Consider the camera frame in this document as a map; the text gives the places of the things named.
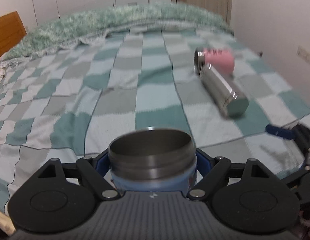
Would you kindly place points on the silver steel cup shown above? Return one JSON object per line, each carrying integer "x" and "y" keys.
{"x": 225, "y": 92}

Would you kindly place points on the checkered teal bed blanket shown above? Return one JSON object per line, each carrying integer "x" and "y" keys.
{"x": 114, "y": 87}

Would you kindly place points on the light wooden bed frame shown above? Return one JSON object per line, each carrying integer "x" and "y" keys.
{"x": 4, "y": 221}

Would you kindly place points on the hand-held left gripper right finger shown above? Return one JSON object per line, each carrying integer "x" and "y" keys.
{"x": 202, "y": 163}

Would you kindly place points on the green floral quilt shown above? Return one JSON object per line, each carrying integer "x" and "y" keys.
{"x": 94, "y": 22}

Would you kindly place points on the blue steel cup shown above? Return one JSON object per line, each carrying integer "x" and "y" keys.
{"x": 151, "y": 155}

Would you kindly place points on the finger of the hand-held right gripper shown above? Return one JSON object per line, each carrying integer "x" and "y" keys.
{"x": 299, "y": 180}
{"x": 279, "y": 131}

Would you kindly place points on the pink steel cup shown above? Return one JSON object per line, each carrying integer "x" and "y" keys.
{"x": 218, "y": 60}

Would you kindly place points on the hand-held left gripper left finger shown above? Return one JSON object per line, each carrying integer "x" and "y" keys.
{"x": 101, "y": 166}

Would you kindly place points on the wooden headboard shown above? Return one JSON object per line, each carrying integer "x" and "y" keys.
{"x": 7, "y": 33}

